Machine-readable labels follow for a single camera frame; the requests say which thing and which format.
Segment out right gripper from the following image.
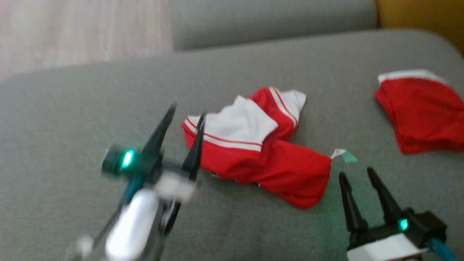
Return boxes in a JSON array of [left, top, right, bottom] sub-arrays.
[[339, 167, 448, 261]]

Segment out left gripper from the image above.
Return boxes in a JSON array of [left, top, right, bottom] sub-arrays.
[[101, 103, 206, 203]]

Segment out red white basketball jersey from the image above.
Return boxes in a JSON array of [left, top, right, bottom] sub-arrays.
[[181, 86, 357, 210]]

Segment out red shorts with white trim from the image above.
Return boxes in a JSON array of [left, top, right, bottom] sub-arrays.
[[374, 69, 464, 154]]

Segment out large grey sofa seat cushion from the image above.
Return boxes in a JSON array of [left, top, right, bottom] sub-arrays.
[[0, 29, 464, 261]]

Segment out small grey sofa cushion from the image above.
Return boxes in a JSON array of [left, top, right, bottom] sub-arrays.
[[170, 0, 378, 52]]

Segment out left cable with blue plug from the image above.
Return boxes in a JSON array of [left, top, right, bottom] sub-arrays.
[[92, 176, 145, 243]]

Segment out cable with blue plug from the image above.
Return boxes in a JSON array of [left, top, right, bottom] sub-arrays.
[[92, 176, 145, 243], [428, 237, 457, 261]]

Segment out right cable with blue plug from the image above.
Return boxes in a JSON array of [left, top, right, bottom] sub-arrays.
[[428, 237, 457, 261]]

